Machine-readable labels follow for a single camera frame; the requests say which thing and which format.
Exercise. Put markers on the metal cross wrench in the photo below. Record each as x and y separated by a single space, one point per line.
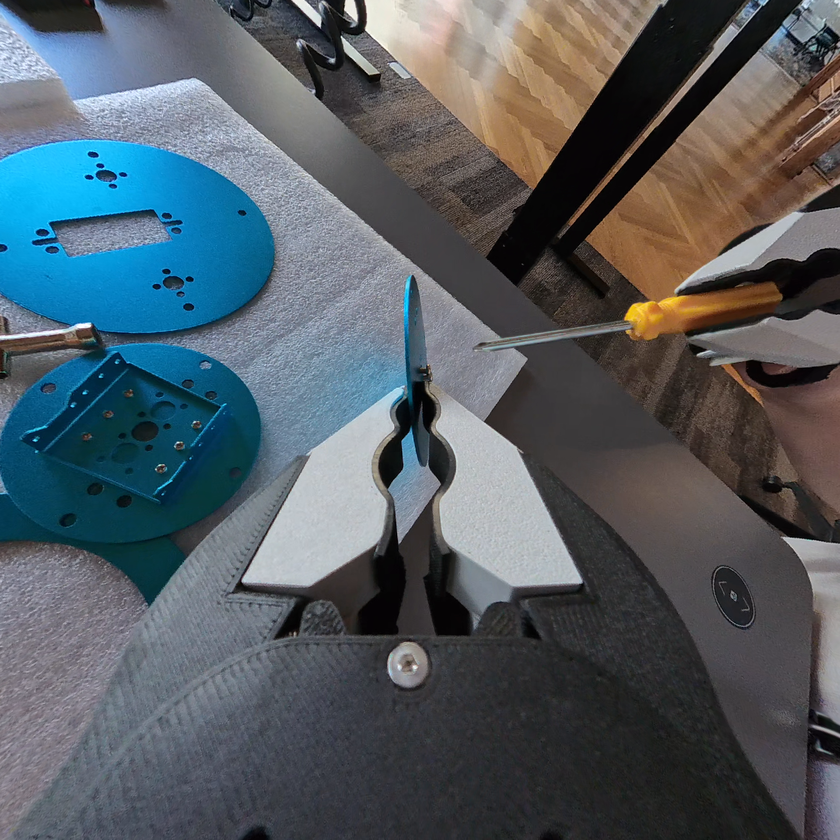
53 341

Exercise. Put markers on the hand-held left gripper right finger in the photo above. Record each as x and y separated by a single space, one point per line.
505 525

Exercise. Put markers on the white foam frame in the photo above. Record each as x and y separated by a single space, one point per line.
33 79

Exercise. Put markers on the white foam sheet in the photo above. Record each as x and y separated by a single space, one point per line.
328 302

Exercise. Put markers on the small blue round plate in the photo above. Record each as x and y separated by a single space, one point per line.
415 341

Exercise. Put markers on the grey desk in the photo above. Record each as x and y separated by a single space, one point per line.
630 473

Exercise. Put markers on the blue disc with bracket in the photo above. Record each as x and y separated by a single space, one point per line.
125 420

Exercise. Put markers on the white shirt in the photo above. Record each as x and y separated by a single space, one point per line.
820 630

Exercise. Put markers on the black desk leg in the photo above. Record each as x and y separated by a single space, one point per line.
617 118
683 145
361 59

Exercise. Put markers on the person's right hand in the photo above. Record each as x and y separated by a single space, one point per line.
814 433

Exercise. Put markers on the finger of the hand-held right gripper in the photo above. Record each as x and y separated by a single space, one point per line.
775 256
788 341

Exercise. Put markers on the large blue round plate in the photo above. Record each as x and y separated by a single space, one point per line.
223 276

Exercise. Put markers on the round black desk grommet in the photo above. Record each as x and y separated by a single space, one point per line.
733 596

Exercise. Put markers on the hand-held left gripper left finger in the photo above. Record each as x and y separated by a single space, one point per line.
322 525

